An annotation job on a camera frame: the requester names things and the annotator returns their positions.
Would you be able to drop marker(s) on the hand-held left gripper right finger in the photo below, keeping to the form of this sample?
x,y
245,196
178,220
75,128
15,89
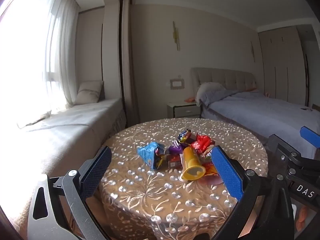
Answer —
x,y
227,175

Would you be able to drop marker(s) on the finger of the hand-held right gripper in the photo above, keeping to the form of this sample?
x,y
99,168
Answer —
x,y
310,133
282,147

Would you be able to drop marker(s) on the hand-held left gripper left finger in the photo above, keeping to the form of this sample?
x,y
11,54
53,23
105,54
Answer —
x,y
97,172

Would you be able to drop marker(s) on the orange snack wrapper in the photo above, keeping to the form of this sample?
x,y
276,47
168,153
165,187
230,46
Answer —
x,y
212,170

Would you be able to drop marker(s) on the yellow flared tube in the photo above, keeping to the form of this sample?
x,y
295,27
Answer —
x,y
191,161

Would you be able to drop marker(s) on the red snack wrapper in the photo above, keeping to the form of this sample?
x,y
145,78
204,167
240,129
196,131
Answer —
x,y
201,142

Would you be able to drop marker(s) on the blue snack wrapper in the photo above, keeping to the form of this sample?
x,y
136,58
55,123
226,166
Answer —
x,y
148,153

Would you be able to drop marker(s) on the brown snack box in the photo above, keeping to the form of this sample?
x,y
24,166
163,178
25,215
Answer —
x,y
173,161

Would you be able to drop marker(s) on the multicoloured dark snack wrapper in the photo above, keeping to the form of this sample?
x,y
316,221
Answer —
x,y
184,136

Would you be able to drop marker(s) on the purple snack wrapper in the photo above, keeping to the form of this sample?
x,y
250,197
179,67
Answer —
x,y
175,149

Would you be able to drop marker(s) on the dark remote control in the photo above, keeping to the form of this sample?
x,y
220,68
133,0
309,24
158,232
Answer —
x,y
306,109

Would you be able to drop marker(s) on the peach garment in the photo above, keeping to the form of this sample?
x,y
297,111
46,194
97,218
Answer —
x,y
302,217

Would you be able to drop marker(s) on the light blue duvet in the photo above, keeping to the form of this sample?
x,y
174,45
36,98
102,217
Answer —
x,y
262,115

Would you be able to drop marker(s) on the beige window seat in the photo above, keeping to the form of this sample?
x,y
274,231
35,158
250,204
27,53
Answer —
x,y
62,130

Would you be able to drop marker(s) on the round table with lace tablecloth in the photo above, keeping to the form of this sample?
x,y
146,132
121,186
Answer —
x,y
155,192

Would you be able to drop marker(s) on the orange cloth by headboard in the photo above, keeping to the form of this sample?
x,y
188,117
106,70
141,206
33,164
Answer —
x,y
251,89

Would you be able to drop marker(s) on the beige wardrobe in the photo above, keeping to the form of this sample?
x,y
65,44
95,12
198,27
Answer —
x,y
282,65

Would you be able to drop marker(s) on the white nightstand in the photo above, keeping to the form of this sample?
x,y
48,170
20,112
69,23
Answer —
x,y
183,110

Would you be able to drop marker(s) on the beige throw pillow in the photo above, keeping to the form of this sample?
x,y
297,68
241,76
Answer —
x,y
88,92

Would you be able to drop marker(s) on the orange item on nightstand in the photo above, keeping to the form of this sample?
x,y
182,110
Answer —
x,y
190,100

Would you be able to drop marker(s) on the grey bed pillow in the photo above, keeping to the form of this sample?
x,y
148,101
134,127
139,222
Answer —
x,y
207,91

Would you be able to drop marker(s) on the beige upholstered bed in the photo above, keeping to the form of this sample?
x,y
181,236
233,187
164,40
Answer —
x,y
225,76

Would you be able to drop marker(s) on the beige drape curtain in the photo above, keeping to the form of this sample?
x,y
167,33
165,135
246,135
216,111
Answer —
x,y
127,55

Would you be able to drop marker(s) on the white sheer curtain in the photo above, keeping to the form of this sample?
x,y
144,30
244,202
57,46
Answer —
x,y
60,55

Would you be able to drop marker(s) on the framed wall switch panel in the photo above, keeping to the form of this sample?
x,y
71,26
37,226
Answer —
x,y
177,84

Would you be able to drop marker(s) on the large gold wall lamp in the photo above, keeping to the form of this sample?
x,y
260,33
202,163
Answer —
x,y
176,36

